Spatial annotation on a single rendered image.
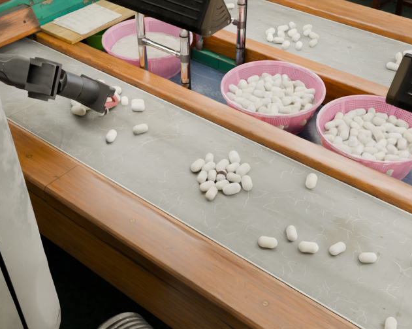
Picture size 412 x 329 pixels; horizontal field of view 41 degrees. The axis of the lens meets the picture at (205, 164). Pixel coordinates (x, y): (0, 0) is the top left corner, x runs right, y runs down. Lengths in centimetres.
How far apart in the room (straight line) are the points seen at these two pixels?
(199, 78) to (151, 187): 56
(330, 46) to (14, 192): 144
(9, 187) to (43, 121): 107
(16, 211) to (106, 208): 75
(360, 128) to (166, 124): 47
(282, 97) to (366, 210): 44
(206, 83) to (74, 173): 58
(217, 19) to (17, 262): 77
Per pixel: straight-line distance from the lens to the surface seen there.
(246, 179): 114
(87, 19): 178
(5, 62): 117
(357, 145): 132
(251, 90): 145
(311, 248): 102
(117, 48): 169
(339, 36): 177
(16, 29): 167
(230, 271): 96
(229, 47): 165
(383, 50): 172
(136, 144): 127
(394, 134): 136
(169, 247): 100
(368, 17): 185
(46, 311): 41
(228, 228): 106
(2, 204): 33
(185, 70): 140
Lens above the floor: 151
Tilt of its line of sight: 40 degrees down
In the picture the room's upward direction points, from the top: straight up
